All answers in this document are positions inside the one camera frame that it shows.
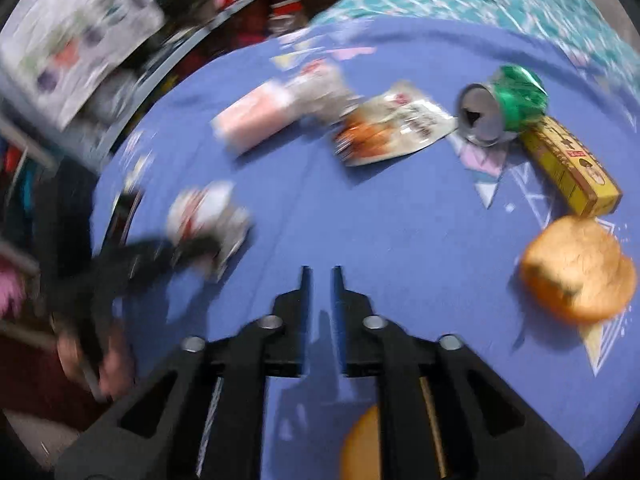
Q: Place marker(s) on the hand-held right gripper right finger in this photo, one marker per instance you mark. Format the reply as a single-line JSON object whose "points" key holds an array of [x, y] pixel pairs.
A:
{"points": [[340, 325]]}

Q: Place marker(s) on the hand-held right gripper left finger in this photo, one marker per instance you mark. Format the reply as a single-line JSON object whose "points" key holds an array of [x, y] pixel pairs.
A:
{"points": [[305, 322]]}

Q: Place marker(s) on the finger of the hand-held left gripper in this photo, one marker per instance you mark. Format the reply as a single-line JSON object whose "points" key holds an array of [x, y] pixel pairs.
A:
{"points": [[170, 249], [160, 272]]}

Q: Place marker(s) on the white wrapper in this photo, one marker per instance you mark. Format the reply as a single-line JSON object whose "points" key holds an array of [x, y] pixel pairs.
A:
{"points": [[210, 215]]}

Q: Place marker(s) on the white cactus print bag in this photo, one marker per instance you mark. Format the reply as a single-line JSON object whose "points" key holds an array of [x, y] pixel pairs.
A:
{"points": [[65, 35]]}

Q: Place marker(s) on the large orange peel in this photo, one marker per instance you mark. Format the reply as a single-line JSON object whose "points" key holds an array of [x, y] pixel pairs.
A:
{"points": [[575, 270]]}

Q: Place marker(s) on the crushed green can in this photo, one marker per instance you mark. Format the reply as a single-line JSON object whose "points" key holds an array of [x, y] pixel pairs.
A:
{"points": [[515, 95]]}

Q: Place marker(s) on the person's left hand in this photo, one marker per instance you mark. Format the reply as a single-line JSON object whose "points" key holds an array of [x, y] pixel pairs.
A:
{"points": [[115, 365]]}

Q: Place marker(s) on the pink cloth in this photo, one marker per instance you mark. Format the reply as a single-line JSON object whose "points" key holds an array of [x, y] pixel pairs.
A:
{"points": [[10, 285]]}

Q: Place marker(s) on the blue printed blanket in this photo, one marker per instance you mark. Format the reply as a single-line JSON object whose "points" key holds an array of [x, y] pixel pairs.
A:
{"points": [[400, 230]]}

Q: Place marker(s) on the small orange peel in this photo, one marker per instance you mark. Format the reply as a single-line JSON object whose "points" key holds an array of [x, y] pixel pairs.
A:
{"points": [[361, 447]]}

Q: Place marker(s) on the grey shelf rack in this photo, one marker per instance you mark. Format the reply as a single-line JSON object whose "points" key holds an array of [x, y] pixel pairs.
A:
{"points": [[150, 96]]}

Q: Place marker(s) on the pink and white plastic packet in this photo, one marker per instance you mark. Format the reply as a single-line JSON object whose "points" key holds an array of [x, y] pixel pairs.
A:
{"points": [[265, 110]]}

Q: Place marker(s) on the white and orange snack pouch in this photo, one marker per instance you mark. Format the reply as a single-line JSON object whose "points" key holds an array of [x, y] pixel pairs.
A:
{"points": [[395, 125]]}

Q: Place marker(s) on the yellow cardboard box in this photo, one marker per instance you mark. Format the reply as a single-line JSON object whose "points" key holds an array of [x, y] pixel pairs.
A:
{"points": [[570, 165]]}

